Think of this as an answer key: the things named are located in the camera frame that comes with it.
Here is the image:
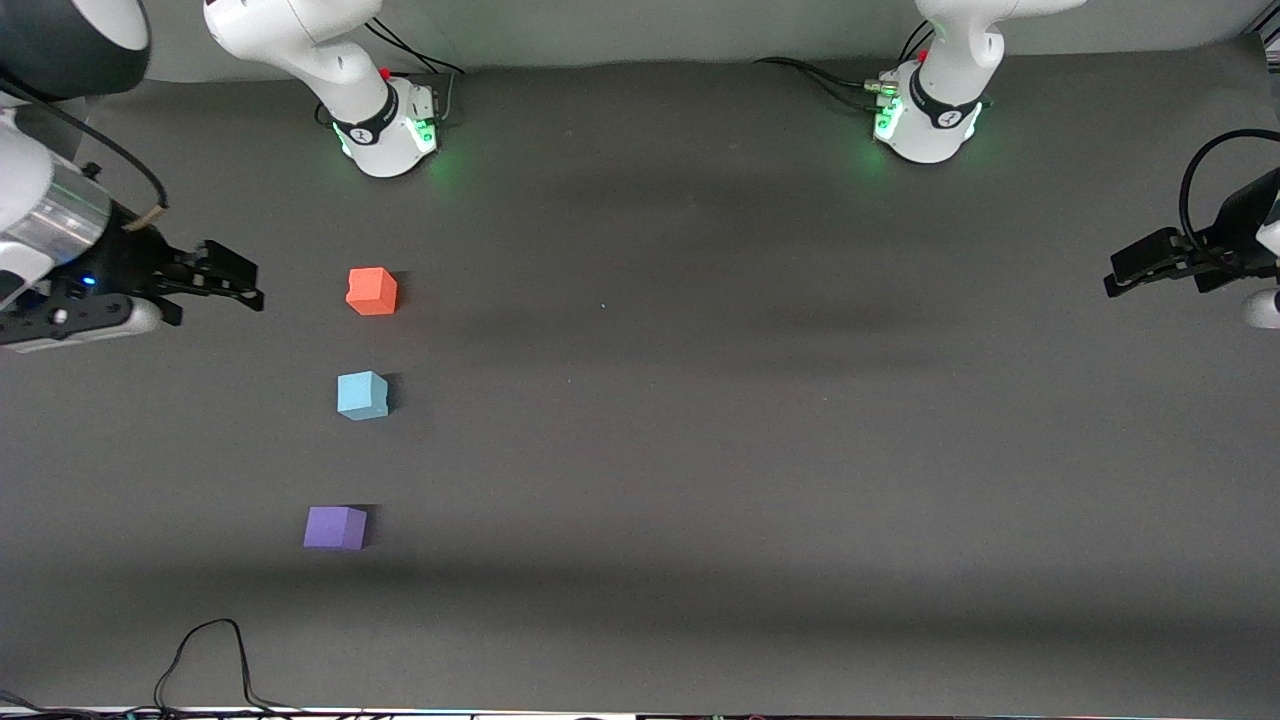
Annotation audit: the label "orange foam block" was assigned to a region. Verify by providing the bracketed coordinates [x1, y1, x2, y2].
[346, 267, 399, 317]

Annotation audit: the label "black left base cables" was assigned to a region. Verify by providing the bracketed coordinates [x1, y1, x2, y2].
[755, 55, 901, 116]

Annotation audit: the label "black right base cables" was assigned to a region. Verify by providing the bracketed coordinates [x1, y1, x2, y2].
[365, 20, 469, 123]

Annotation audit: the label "purple foam block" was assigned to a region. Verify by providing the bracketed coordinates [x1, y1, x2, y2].
[303, 506, 369, 551]

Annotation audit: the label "dark grey table mat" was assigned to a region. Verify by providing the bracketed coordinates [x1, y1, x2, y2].
[0, 35, 1280, 713]

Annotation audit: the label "black base cables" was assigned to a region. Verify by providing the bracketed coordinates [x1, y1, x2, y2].
[365, 20, 469, 123]
[755, 55, 901, 116]

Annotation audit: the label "light blue foam block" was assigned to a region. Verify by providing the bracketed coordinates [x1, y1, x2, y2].
[337, 371, 390, 421]

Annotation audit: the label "looped black cable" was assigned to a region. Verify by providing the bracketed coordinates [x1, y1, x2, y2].
[155, 618, 301, 716]

